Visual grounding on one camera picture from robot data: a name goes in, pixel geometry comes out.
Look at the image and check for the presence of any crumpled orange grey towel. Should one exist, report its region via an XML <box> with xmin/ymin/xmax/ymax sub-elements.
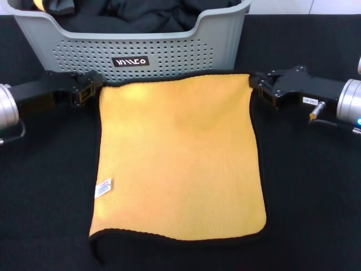
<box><xmin>29</xmin><ymin>0</ymin><xmax>76</xmax><ymax>16</ymax></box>

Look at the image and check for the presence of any black cloth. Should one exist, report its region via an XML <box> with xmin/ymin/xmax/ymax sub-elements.
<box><xmin>46</xmin><ymin>0</ymin><xmax>243</xmax><ymax>34</ymax></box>

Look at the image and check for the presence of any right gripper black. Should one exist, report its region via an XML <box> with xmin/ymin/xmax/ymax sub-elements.
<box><xmin>249</xmin><ymin>65</ymin><xmax>344</xmax><ymax>110</ymax></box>

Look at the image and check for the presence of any grey perforated plastic storage box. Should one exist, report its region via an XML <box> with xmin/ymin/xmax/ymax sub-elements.
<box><xmin>6</xmin><ymin>0</ymin><xmax>253</xmax><ymax>85</ymax></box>

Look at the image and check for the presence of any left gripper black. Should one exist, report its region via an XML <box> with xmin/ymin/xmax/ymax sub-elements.
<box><xmin>11</xmin><ymin>69</ymin><xmax>104</xmax><ymax>112</ymax></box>

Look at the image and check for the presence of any orange grey towel black trim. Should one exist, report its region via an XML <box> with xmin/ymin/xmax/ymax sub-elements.
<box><xmin>87</xmin><ymin>68</ymin><xmax>268</xmax><ymax>266</ymax></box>

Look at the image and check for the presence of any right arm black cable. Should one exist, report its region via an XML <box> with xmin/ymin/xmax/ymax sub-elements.
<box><xmin>308</xmin><ymin>100</ymin><xmax>361</xmax><ymax>134</ymax></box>

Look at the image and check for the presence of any black tablecloth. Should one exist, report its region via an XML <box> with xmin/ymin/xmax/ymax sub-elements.
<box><xmin>0</xmin><ymin>12</ymin><xmax>361</xmax><ymax>271</ymax></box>

